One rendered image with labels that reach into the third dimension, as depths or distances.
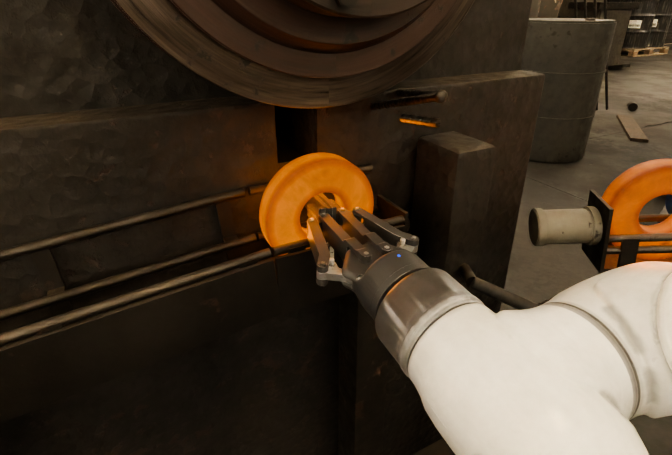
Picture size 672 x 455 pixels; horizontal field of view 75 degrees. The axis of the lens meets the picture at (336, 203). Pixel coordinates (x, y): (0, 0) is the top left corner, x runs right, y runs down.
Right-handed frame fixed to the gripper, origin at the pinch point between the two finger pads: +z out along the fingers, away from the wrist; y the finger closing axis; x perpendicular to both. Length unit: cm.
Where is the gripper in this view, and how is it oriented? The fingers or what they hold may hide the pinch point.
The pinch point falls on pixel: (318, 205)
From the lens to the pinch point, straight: 57.6
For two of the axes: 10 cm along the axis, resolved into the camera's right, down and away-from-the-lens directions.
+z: -4.6, -4.5, 7.7
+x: 0.4, -8.7, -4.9
